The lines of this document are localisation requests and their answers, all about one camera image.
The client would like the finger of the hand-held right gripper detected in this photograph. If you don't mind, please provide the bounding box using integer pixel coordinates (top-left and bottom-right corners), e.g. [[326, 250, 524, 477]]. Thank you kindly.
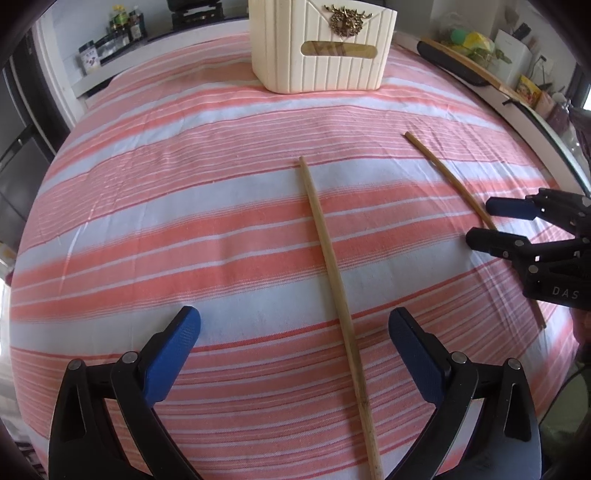
[[486, 188, 591, 232], [465, 227, 548, 298]]

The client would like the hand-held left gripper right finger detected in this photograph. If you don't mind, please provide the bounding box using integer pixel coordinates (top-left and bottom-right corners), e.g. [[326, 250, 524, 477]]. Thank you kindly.
[[383, 308, 543, 480]]

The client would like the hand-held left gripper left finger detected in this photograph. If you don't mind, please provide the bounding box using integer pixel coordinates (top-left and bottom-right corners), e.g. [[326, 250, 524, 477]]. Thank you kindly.
[[47, 305, 202, 480]]

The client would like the wooden chopstick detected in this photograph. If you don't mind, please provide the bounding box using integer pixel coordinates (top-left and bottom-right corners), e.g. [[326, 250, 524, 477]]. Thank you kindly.
[[404, 131, 548, 329], [298, 156, 384, 480]]

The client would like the white ribbed utensil box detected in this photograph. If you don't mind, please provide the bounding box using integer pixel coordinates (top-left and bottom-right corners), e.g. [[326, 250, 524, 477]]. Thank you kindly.
[[248, 0, 399, 94]]

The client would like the glittery soap dispenser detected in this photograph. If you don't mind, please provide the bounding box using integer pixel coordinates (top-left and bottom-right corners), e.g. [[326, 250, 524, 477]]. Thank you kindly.
[[551, 95, 573, 132]]

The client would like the pink cup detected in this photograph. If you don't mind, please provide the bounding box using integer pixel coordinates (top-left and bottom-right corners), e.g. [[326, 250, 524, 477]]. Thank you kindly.
[[536, 90, 557, 118]]

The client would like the yellow printed cup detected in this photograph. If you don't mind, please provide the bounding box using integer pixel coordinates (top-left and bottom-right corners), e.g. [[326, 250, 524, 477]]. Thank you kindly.
[[516, 75, 543, 109]]

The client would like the wooden cutting board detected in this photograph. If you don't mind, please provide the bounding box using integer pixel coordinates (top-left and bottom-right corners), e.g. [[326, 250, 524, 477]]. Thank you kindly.
[[422, 37, 522, 104]]

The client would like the white knife holder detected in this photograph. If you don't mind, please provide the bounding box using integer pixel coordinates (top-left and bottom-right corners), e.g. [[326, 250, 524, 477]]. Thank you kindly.
[[492, 28, 532, 88]]

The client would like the black textured pad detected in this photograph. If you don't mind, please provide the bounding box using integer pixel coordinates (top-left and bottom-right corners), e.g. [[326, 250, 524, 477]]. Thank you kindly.
[[417, 41, 490, 87]]

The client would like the yellow green bag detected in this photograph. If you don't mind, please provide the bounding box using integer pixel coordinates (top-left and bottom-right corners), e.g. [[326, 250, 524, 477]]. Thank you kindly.
[[464, 31, 497, 58]]

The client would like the pink white striped cloth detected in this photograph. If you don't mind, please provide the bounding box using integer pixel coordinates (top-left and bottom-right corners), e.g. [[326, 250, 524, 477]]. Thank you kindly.
[[9, 28, 568, 480]]

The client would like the clear plastic bag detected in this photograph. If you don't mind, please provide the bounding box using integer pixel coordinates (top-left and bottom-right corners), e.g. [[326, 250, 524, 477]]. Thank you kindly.
[[436, 14, 467, 47]]

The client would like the grey refrigerator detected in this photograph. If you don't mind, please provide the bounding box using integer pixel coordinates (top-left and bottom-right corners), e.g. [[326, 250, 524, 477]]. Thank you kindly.
[[0, 51, 56, 250]]

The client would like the dark sauce bottle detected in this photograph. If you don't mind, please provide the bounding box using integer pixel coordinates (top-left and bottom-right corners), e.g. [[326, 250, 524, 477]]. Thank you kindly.
[[128, 7, 146, 41]]

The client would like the black gas stove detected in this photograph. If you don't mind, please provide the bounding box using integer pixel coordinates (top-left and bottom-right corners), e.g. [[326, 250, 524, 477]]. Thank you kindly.
[[166, 0, 250, 31]]

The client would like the green label bottle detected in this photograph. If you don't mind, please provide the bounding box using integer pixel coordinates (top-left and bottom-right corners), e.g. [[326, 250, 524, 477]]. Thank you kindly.
[[110, 4, 130, 37]]

